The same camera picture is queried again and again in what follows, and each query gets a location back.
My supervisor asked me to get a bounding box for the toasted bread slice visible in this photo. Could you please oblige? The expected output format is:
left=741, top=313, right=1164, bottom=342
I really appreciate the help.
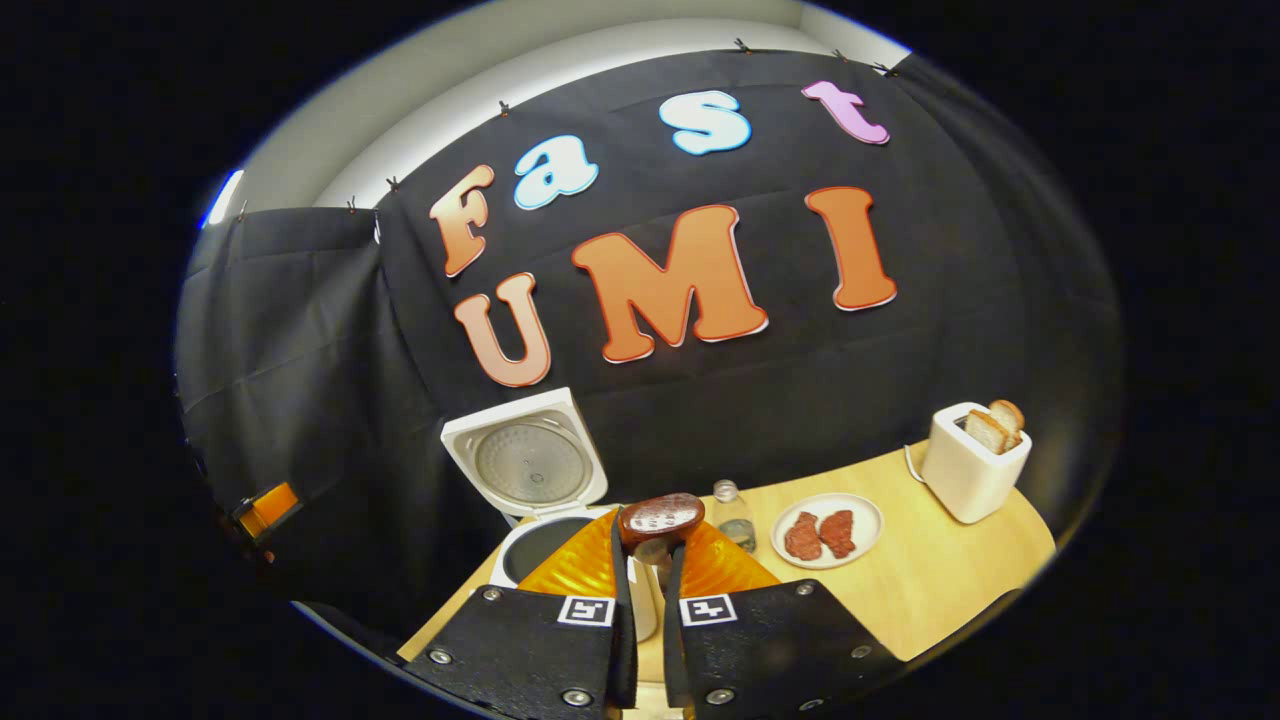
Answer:
left=988, top=399, right=1026, bottom=449
left=965, top=408, right=1009, bottom=456

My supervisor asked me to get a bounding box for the white toaster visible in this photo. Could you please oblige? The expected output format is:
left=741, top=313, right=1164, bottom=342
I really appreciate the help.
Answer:
left=921, top=402, right=1033, bottom=525

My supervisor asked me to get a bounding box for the clear glass bottle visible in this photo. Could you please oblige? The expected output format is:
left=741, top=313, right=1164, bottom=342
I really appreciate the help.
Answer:
left=712, top=480, right=758, bottom=554

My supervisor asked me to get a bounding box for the dark wooden spoon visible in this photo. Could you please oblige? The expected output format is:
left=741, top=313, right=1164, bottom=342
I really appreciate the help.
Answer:
left=617, top=492, right=707, bottom=566

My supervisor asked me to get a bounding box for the white round plate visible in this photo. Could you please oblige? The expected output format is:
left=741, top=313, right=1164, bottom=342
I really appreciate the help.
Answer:
left=770, top=492, right=885, bottom=571

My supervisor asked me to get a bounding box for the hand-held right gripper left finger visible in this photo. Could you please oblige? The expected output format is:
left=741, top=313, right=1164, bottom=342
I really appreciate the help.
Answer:
left=400, top=505, right=641, bottom=719

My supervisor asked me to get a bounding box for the white rice cooker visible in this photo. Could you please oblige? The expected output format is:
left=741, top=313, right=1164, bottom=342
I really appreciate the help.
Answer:
left=440, top=388, right=663, bottom=643

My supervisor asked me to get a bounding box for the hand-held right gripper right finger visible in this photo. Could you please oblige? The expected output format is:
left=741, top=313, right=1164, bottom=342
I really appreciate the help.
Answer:
left=662, top=520, right=903, bottom=719

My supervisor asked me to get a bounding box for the red meat piece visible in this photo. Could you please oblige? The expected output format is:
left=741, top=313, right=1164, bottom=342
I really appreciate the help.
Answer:
left=818, top=509, right=858, bottom=559
left=783, top=511, right=824, bottom=561

